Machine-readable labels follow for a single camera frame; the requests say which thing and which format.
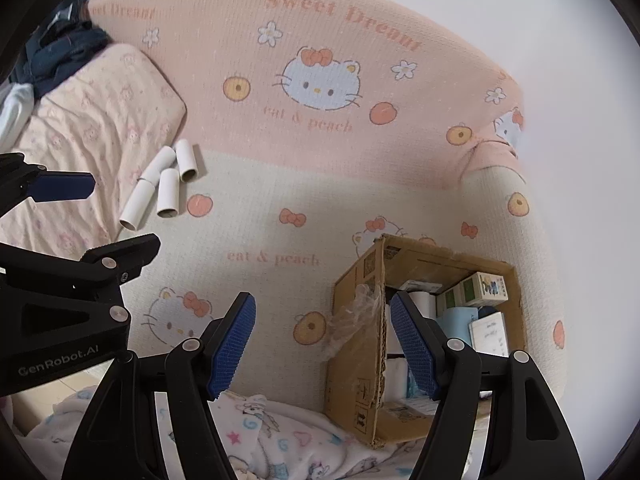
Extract light blue box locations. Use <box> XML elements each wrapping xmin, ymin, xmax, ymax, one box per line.
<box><xmin>436</xmin><ymin>307</ymin><xmax>481</xmax><ymax>356</ymax></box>

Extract pink patterned pillow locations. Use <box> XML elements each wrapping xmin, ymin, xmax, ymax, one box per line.
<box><xmin>0</xmin><ymin>42</ymin><xmax>189</xmax><ymax>247</ymax></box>

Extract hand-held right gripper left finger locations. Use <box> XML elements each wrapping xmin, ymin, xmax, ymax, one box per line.
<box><xmin>61</xmin><ymin>292</ymin><xmax>257</xmax><ymax>480</ymax></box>

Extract white cardboard tube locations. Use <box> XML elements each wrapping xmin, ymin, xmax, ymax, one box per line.
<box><xmin>156</xmin><ymin>167</ymin><xmax>181</xmax><ymax>219</ymax></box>
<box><xmin>141</xmin><ymin>146</ymin><xmax>177</xmax><ymax>184</ymax></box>
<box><xmin>174</xmin><ymin>139</ymin><xmax>202</xmax><ymax>184</ymax></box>
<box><xmin>118</xmin><ymin>177</ymin><xmax>161</xmax><ymax>234</ymax></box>

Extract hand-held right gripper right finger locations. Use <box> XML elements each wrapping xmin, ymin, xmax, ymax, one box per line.
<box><xmin>389</xmin><ymin>290</ymin><xmax>586</xmax><ymax>480</ymax></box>

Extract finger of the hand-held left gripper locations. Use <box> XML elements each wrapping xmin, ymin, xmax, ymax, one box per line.
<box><xmin>0</xmin><ymin>232</ymin><xmax>162</xmax><ymax>358</ymax></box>
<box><xmin>0</xmin><ymin>151</ymin><xmax>97</xmax><ymax>223</ymax></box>

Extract green label box cartoon print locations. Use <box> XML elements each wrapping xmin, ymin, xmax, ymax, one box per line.
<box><xmin>460</xmin><ymin>271</ymin><xmax>510</xmax><ymax>307</ymax></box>

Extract small green label box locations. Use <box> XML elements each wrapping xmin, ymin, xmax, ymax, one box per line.
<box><xmin>436</xmin><ymin>285</ymin><xmax>464</xmax><ymax>317</ymax></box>

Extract white cloth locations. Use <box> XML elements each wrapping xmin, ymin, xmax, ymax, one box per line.
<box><xmin>0</xmin><ymin>82</ymin><xmax>37</xmax><ymax>147</ymax></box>

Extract clear plastic tape strip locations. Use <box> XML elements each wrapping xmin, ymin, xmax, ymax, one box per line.
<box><xmin>327</xmin><ymin>284</ymin><xmax>387</xmax><ymax>357</ymax></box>

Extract white cartoon fleece blanket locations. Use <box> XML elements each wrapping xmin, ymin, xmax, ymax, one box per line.
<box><xmin>10</xmin><ymin>385</ymin><xmax>437</xmax><ymax>480</ymax></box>

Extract white booklet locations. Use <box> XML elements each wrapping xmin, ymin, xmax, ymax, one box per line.
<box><xmin>467</xmin><ymin>311</ymin><xmax>509</xmax><ymax>359</ymax></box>

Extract brown cardboard box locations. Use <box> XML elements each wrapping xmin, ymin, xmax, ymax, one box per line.
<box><xmin>322</xmin><ymin>233</ymin><xmax>526</xmax><ymax>451</ymax></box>

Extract dark blue clothing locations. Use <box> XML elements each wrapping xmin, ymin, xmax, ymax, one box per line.
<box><xmin>10</xmin><ymin>0</ymin><xmax>112</xmax><ymax>97</ymax></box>

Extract white paper roll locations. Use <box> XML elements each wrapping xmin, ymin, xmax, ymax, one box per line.
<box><xmin>407</xmin><ymin>291</ymin><xmax>439</xmax><ymax>319</ymax></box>
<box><xmin>386</xmin><ymin>305</ymin><xmax>412</xmax><ymax>397</ymax></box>

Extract pink cat printed bed sheet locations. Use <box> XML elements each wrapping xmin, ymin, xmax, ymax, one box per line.
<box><xmin>85</xmin><ymin>0</ymin><xmax>567</xmax><ymax>402</ymax></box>

